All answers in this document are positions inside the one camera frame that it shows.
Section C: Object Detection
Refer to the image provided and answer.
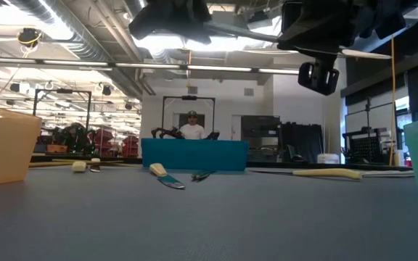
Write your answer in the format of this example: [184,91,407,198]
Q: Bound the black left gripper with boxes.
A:
[128,0,213,46]

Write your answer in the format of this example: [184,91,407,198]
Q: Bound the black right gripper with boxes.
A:
[276,0,359,96]

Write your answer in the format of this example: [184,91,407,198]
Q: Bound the yellow-handled table knife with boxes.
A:
[71,157,102,173]
[248,167,415,181]
[337,48,392,61]
[149,162,187,190]

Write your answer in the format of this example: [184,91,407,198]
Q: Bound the long ceiling light bar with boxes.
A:
[0,56,300,76]

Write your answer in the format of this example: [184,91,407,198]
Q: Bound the black stand pole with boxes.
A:
[364,96,374,128]

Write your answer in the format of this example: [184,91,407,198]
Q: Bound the black cabinet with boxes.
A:
[240,115,282,162]

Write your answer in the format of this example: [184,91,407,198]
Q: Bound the black curtain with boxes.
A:
[279,122,324,163]

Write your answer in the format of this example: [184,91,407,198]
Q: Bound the person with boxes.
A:
[179,109,208,141]

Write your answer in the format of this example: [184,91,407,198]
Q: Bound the white bucket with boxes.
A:
[316,153,341,165]

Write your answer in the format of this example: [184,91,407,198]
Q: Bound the black pegboard cart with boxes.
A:
[342,125,392,165]

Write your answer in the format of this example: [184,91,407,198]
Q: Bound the blue plastic bin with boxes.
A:
[140,137,250,172]

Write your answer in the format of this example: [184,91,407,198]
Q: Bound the red storage bins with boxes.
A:
[91,128,140,157]

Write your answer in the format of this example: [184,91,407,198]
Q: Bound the orange crate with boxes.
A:
[46,144,68,154]

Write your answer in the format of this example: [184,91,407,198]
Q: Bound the orange plastic bin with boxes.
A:
[0,103,43,188]

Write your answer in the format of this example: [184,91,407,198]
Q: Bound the grey-blue table mat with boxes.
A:
[0,165,418,261]

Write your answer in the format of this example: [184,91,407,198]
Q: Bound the black rig frame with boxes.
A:
[32,88,93,128]
[161,95,216,136]

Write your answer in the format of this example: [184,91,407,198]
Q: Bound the silver ribbed air duct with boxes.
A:
[9,0,144,99]

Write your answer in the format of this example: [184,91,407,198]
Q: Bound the yellow hanging cable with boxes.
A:
[388,34,398,167]

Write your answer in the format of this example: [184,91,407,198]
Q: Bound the ceiling cable reel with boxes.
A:
[16,27,44,49]

